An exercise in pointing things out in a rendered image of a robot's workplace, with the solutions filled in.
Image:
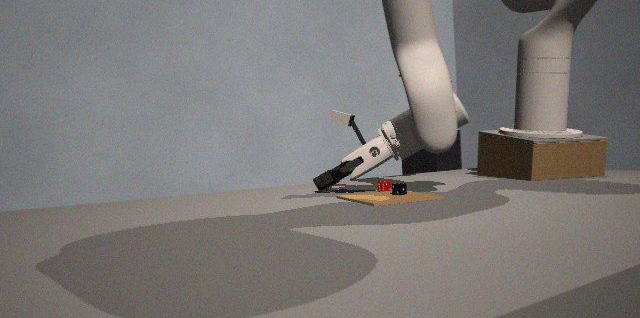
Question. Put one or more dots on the tan mat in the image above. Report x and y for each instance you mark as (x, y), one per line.
(387, 198)

